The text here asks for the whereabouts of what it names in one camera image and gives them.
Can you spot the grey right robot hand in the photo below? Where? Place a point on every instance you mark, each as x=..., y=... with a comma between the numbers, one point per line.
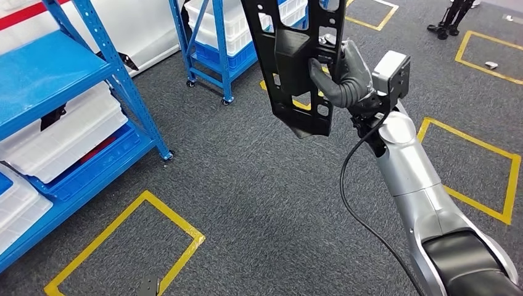
x=353, y=69

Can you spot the black plastic frame part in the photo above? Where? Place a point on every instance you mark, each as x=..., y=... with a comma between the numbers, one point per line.
x=294, y=61

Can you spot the black wheeled robot base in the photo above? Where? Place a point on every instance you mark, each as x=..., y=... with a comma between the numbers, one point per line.
x=148, y=288

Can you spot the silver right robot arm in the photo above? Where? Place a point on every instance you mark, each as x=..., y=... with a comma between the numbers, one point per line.
x=408, y=171

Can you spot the blue shelf rack on casters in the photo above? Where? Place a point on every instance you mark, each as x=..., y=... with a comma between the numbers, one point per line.
x=220, y=49

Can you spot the blue metal shelf rack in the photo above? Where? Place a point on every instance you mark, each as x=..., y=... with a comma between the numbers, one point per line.
x=41, y=69

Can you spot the black tripod stand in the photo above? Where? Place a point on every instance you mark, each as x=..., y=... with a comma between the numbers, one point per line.
x=449, y=16

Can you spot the small white floor object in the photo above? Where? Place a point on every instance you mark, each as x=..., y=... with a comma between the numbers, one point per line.
x=491, y=65
x=508, y=17

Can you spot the white car with red stripe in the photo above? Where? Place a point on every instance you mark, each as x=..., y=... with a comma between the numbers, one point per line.
x=135, y=28

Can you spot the red plastic item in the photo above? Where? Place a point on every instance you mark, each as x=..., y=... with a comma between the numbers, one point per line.
x=98, y=149

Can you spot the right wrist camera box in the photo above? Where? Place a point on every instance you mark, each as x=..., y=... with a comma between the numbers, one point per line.
x=392, y=69

